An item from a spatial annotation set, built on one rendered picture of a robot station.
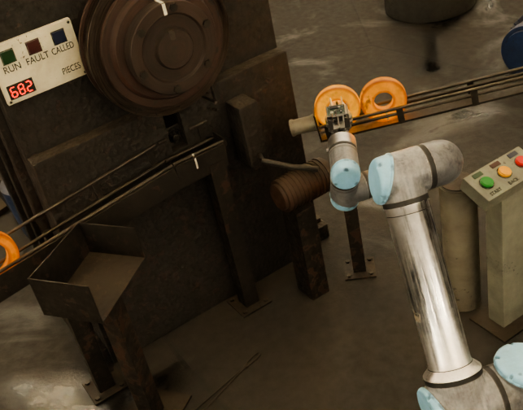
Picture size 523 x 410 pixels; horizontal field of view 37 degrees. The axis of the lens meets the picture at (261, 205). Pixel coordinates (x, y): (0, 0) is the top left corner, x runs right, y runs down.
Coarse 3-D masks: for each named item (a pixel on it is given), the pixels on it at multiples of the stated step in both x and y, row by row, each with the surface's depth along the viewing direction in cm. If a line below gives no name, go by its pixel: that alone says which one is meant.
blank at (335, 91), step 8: (328, 88) 260; (336, 88) 259; (344, 88) 259; (320, 96) 260; (328, 96) 260; (336, 96) 260; (344, 96) 260; (352, 96) 260; (320, 104) 262; (328, 104) 262; (352, 104) 261; (320, 112) 263; (352, 112) 263; (320, 120) 265
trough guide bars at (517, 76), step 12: (504, 72) 257; (456, 84) 260; (468, 84) 261; (480, 84) 260; (492, 84) 253; (516, 84) 253; (408, 96) 263; (432, 96) 263; (444, 96) 256; (468, 96) 256; (360, 108) 266; (396, 108) 259; (420, 108) 259; (360, 120) 263; (372, 120) 262; (324, 132) 265
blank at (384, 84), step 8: (376, 80) 257; (384, 80) 256; (392, 80) 257; (368, 88) 257; (376, 88) 257; (384, 88) 257; (392, 88) 257; (400, 88) 257; (360, 96) 261; (368, 96) 259; (392, 96) 259; (400, 96) 259; (360, 104) 261; (368, 104) 261; (376, 104) 264; (392, 104) 261; (400, 104) 260; (368, 112) 263; (392, 112) 262; (376, 120) 264; (384, 120) 264
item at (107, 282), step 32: (96, 224) 232; (64, 256) 229; (96, 256) 237; (128, 256) 234; (32, 288) 217; (64, 288) 211; (96, 288) 226; (96, 320) 215; (128, 320) 239; (128, 352) 241; (128, 384) 251
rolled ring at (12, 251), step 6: (0, 234) 232; (6, 234) 235; (0, 240) 232; (6, 240) 233; (12, 240) 235; (6, 246) 234; (12, 246) 235; (12, 252) 236; (18, 252) 237; (6, 258) 239; (12, 258) 237; (6, 264) 238; (6, 270) 237
